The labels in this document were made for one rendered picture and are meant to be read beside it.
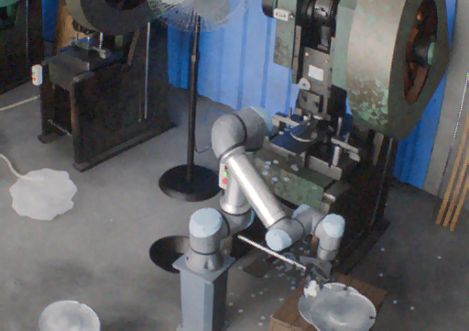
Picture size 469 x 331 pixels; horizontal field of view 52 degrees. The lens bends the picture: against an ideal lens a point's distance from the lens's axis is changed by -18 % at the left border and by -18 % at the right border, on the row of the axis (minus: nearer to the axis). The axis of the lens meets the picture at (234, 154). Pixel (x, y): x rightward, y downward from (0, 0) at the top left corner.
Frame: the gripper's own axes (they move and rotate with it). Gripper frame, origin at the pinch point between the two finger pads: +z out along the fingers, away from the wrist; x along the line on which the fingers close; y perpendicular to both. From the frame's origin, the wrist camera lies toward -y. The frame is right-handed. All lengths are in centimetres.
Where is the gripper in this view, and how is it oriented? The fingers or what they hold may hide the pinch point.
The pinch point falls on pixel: (313, 291)
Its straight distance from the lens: 206.1
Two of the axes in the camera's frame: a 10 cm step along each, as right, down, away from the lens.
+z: -0.6, 8.6, 5.0
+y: 5.5, 4.5, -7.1
